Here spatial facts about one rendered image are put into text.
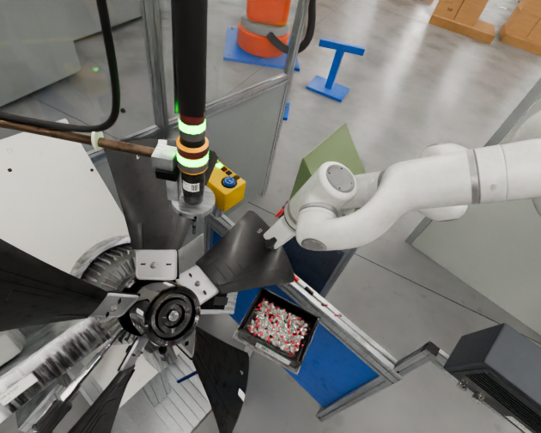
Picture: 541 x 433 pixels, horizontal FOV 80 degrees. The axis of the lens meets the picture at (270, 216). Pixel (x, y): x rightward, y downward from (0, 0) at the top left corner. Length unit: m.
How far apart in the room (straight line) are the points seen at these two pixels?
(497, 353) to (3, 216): 1.07
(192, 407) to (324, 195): 1.40
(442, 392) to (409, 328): 0.37
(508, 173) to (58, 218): 0.87
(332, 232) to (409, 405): 1.70
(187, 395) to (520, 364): 1.38
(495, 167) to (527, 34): 8.03
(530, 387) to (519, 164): 0.49
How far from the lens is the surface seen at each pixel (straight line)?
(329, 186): 0.59
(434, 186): 0.58
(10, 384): 0.83
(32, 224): 0.87
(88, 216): 0.89
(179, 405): 1.81
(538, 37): 8.64
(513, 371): 0.89
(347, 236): 0.57
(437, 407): 2.26
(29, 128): 0.57
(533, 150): 0.60
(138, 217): 0.72
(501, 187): 0.59
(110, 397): 0.74
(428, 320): 2.45
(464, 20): 8.00
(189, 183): 0.50
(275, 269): 0.85
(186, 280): 0.78
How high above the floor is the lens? 1.86
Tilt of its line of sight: 49 degrees down
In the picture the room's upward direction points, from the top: 15 degrees clockwise
